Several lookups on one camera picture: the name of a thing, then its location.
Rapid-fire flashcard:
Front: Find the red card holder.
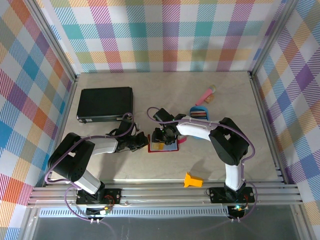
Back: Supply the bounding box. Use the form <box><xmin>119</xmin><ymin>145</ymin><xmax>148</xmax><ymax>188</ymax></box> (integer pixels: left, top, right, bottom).
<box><xmin>147</xmin><ymin>134</ymin><xmax>188</xmax><ymax>154</ymax></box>

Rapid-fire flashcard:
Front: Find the blue oval card tin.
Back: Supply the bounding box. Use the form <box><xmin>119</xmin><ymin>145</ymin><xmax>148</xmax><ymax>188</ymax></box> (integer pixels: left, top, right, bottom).
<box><xmin>187</xmin><ymin>105</ymin><xmax>211</xmax><ymax>140</ymax></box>

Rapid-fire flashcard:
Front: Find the pink toy microphone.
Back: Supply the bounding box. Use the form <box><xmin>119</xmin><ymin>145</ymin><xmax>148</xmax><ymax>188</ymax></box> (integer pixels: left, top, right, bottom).
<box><xmin>195</xmin><ymin>84</ymin><xmax>217</xmax><ymax>107</ymax></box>

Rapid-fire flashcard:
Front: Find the black briefcase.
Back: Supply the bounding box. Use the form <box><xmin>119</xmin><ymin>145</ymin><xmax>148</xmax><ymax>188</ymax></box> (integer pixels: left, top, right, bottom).
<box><xmin>76</xmin><ymin>86</ymin><xmax>135</xmax><ymax>124</ymax></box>

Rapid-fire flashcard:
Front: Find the yellow plastic stand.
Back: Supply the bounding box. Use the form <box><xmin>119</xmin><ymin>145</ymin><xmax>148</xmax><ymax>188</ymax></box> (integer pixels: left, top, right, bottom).
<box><xmin>183</xmin><ymin>171</ymin><xmax>204</xmax><ymax>189</ymax></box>

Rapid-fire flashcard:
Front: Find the aluminium frame rail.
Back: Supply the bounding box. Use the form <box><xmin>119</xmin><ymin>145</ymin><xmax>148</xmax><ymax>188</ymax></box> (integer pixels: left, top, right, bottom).
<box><xmin>26</xmin><ymin>183</ymin><xmax>304</xmax><ymax>209</ymax></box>

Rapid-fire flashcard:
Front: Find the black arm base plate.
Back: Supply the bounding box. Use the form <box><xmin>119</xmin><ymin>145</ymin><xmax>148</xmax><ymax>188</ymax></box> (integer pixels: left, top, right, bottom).
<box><xmin>75</xmin><ymin>188</ymin><xmax>123</xmax><ymax>205</ymax></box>
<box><xmin>208</xmin><ymin>186</ymin><xmax>256</xmax><ymax>204</ymax></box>

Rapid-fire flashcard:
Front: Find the grey slotted cable duct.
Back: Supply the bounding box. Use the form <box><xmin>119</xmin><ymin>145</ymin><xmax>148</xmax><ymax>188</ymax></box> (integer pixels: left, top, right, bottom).
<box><xmin>39</xmin><ymin>208</ymin><xmax>230</xmax><ymax>218</ymax></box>

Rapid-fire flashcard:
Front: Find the aluminium side rail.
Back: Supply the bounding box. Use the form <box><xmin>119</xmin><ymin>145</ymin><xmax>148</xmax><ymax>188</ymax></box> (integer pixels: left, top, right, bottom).
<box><xmin>248</xmin><ymin>73</ymin><xmax>287</xmax><ymax>186</ymax></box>
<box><xmin>42</xmin><ymin>74</ymin><xmax>81</xmax><ymax>188</ymax></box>

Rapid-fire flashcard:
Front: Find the black controller bracket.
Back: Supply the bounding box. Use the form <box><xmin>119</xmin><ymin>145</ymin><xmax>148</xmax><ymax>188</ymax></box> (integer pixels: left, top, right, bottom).
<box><xmin>85</xmin><ymin>206</ymin><xmax>109</xmax><ymax>218</ymax></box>
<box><xmin>227</xmin><ymin>204</ymin><xmax>248</xmax><ymax>220</ymax></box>

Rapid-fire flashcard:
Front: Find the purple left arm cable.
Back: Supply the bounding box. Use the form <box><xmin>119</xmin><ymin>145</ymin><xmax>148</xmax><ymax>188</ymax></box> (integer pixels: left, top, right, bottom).
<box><xmin>46</xmin><ymin>112</ymin><xmax>137</xmax><ymax>224</ymax></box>

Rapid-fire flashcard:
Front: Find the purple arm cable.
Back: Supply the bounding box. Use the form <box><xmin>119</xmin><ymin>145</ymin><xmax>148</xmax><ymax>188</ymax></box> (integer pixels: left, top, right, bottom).
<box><xmin>146</xmin><ymin>106</ymin><xmax>259</xmax><ymax>222</ymax></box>
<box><xmin>46</xmin><ymin>112</ymin><xmax>137</xmax><ymax>224</ymax></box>

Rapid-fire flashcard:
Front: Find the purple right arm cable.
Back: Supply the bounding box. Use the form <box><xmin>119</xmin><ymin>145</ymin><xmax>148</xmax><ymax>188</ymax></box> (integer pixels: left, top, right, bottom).
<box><xmin>146</xmin><ymin>106</ymin><xmax>259</xmax><ymax>222</ymax></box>

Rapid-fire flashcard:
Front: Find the aluminium frame post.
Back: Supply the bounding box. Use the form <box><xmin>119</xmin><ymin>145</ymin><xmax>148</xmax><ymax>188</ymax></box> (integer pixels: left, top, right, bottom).
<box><xmin>247</xmin><ymin>0</ymin><xmax>301</xmax><ymax>81</ymax></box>
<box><xmin>24</xmin><ymin>0</ymin><xmax>80</xmax><ymax>85</ymax></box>

